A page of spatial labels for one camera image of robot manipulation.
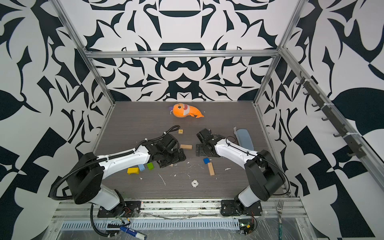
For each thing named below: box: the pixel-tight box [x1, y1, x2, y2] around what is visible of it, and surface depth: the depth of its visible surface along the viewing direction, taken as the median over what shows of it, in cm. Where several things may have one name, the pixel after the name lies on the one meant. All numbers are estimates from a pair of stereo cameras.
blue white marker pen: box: [120, 226, 148, 240], surface depth 69 cm
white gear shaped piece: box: [191, 179, 199, 188], surface depth 84 cm
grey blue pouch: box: [233, 126, 254, 151], surface depth 102 cm
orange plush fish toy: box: [169, 103, 205, 118], surface depth 108 cm
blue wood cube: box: [203, 157, 211, 165], surface depth 93 cm
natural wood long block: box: [207, 162, 216, 176], surface depth 89 cm
